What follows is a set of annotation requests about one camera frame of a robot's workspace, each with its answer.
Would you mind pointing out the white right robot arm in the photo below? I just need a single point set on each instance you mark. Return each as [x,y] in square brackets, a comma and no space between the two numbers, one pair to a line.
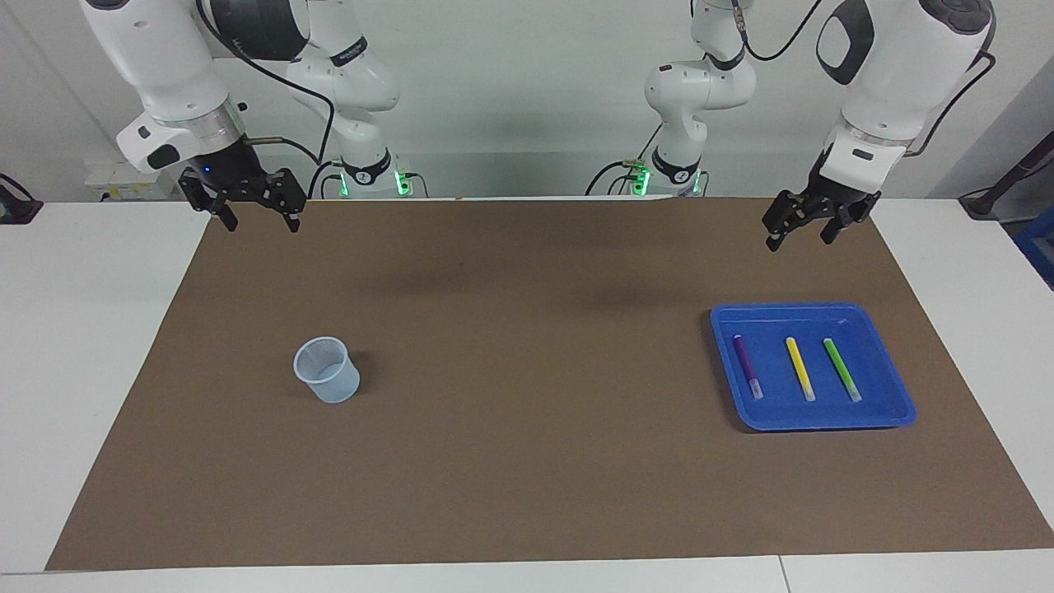
[165,58]

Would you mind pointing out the black stand pole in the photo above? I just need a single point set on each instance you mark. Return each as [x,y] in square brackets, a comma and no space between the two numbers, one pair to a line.
[1013,177]

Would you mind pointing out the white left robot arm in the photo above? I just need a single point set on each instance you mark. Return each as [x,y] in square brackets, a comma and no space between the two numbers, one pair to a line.
[893,66]

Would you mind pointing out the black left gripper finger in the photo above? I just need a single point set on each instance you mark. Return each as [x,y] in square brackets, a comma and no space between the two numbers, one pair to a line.
[782,218]
[844,221]

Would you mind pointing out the green pen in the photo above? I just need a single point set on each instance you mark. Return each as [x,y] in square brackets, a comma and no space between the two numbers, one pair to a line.
[841,368]

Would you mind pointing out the blue plastic tray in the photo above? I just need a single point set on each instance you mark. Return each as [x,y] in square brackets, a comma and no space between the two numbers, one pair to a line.
[778,412]

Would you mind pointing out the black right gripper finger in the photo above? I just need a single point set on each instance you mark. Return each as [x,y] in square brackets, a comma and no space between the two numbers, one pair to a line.
[286,193]
[206,196]

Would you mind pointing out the blue crate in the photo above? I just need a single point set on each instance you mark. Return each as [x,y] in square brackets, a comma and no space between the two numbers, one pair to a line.
[1039,247]

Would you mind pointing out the black clamp mount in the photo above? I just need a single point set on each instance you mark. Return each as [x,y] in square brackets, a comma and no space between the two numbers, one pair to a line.
[16,210]

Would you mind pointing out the translucent plastic cup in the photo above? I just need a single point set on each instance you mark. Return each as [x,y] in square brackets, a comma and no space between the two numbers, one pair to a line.
[329,379]

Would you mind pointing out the white wall power strip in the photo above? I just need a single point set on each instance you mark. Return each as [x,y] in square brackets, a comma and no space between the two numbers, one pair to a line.
[123,179]

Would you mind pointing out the purple pen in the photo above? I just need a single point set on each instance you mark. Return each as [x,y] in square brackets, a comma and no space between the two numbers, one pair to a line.
[746,364]

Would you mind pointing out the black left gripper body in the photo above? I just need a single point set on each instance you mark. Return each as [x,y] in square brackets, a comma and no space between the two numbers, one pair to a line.
[841,198]

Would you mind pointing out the brown table mat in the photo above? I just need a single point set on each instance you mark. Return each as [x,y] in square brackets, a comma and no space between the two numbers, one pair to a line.
[527,461]

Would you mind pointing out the yellow pen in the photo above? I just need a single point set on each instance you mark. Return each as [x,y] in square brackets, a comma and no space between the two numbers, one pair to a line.
[799,366]

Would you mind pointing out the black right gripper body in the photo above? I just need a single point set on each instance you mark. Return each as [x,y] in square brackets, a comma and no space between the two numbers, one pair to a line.
[235,173]

